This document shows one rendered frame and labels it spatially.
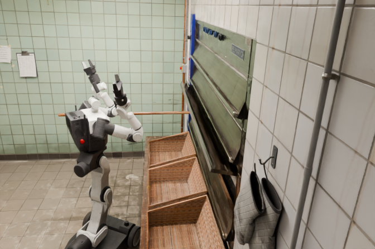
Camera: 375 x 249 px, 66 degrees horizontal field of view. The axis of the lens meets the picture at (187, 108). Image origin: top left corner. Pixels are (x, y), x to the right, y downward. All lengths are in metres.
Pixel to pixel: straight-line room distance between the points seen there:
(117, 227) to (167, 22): 2.56
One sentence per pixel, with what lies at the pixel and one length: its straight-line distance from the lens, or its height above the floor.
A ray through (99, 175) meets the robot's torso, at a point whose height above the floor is 0.83.
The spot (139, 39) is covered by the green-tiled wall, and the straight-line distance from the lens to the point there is 4.04.
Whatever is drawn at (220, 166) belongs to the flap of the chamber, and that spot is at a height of 1.41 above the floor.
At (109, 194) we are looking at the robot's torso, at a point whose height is 0.63.
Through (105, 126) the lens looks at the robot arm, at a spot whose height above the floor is 1.37.
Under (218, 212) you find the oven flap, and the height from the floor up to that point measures 0.95.
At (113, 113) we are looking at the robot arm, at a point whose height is 1.27.
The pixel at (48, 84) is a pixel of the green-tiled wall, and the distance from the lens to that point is 4.39.
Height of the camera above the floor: 2.23
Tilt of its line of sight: 20 degrees down
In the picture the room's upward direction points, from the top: 2 degrees clockwise
